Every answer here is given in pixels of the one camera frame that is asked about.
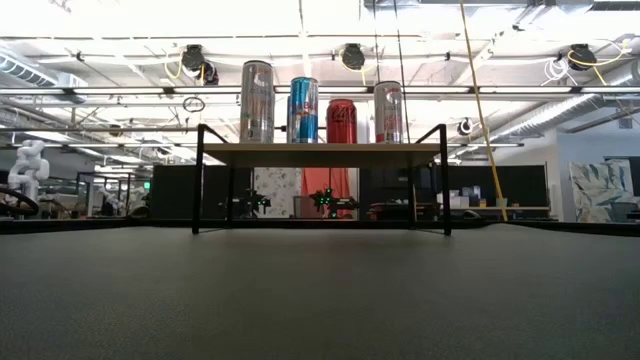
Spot black curved hose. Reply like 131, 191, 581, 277
0, 185, 40, 219

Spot red fabric panel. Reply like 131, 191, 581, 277
299, 166, 359, 219

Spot yellow hanging cable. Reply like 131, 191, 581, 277
458, 0, 510, 222

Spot leaf pattern painted panel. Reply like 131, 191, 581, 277
568, 158, 637, 224

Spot black room divider panel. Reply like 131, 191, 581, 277
150, 163, 551, 221

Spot blue Red Bull can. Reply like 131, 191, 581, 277
288, 76, 320, 145

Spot Celsius Peach Vibe can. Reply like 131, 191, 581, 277
373, 80, 405, 145

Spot red Coca-Cola can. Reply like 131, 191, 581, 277
325, 98, 359, 145

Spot white patterned panel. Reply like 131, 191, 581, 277
253, 166, 303, 218

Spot black robot green lights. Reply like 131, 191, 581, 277
308, 186, 360, 219
225, 187, 273, 218

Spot wooden shelf black metal legs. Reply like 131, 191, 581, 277
191, 122, 452, 236

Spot Celsius can pineapple print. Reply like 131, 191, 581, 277
239, 59, 276, 145

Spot black table mat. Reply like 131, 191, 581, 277
0, 222, 640, 360

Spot black table edge rail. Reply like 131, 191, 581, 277
0, 215, 640, 236

